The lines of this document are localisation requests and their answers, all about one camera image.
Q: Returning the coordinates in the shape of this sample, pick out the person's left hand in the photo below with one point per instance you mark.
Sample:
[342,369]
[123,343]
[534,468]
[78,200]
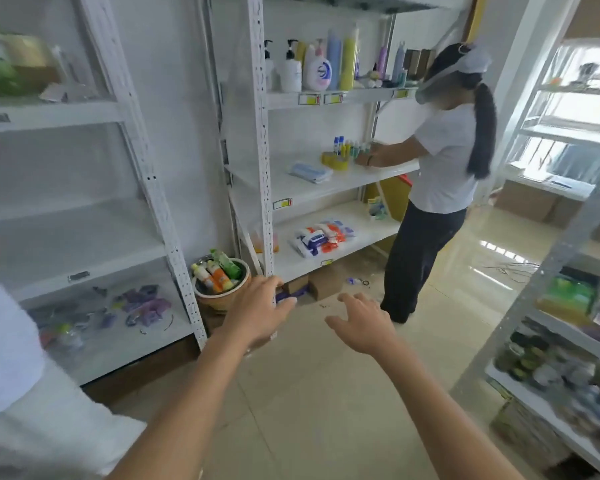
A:
[257,314]

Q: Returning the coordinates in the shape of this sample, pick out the person's right hand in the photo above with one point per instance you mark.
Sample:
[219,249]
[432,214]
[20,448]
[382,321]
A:
[367,329]

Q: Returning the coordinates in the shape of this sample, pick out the clear bag of blue masks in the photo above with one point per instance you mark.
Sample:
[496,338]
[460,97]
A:
[311,172]

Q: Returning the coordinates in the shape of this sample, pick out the white metal shelf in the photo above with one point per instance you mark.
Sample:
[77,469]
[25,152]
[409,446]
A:
[565,132]
[261,144]
[552,259]
[140,144]

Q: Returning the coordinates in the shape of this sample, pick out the person's right forearm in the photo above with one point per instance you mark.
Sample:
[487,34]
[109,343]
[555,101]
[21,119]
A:
[440,414]

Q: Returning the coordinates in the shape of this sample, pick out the person's left forearm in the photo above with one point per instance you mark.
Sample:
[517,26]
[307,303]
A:
[180,414]

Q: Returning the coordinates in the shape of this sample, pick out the brown cardboard box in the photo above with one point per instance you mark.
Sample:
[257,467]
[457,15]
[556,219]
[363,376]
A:
[325,283]

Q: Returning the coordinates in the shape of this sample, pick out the small shelf label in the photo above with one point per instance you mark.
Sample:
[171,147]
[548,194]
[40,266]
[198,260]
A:
[282,203]

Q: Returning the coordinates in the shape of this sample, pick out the large cardboard box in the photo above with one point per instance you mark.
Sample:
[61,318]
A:
[530,202]

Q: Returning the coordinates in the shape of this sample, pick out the green shelf label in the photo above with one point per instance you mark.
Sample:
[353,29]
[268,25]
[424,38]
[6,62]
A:
[335,98]
[401,93]
[309,98]

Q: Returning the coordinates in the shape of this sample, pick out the tan cardboard box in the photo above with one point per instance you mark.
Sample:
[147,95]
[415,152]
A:
[35,62]

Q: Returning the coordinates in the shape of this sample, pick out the white rimmed dark bucket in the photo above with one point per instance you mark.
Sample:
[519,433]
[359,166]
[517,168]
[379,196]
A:
[225,297]

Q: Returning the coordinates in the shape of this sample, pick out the green white tube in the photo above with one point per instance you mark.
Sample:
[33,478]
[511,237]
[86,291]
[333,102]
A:
[227,264]

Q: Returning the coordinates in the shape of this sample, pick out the yellow capped orange tube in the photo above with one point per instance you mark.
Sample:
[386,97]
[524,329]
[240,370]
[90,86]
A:
[204,279]

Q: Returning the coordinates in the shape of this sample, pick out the orange packet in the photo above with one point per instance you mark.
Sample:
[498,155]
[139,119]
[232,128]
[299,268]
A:
[272,242]

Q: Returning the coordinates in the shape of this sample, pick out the blue white packets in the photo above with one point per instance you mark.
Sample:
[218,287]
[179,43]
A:
[347,228]

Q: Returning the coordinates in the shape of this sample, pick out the orange red packets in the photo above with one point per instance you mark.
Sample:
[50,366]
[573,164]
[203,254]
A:
[330,232]

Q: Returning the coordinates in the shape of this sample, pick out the pile of purple sachets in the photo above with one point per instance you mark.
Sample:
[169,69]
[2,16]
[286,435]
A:
[150,313]
[132,295]

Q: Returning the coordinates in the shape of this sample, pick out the yellow board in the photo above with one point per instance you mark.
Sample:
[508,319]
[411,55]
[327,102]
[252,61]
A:
[392,197]

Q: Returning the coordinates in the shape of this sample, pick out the group of dark jars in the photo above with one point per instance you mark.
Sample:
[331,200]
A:
[540,364]

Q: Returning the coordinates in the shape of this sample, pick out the pile of small teal tubes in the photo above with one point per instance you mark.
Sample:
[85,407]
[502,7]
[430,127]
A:
[355,149]

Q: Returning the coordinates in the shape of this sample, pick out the green snack pack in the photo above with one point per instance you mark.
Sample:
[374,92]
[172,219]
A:
[572,294]

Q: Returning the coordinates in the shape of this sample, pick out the white body lotion bottle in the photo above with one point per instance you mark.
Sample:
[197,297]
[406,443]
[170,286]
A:
[291,74]

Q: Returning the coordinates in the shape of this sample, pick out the pale yellow lotion bottle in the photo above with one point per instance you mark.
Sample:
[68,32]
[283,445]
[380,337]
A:
[269,72]

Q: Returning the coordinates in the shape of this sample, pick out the large white detergent bottle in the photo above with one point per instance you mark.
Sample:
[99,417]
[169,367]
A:
[317,72]

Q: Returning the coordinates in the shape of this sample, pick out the olive yellow bottle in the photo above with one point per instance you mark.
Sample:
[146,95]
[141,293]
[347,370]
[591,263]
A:
[300,53]

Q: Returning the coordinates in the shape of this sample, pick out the yellow green bottle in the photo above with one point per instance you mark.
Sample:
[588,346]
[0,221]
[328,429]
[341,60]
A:
[349,64]

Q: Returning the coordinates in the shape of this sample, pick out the pale blue bottle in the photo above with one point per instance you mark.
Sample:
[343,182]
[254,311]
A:
[398,64]

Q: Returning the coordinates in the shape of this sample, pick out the purple bottle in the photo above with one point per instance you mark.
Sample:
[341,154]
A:
[382,62]

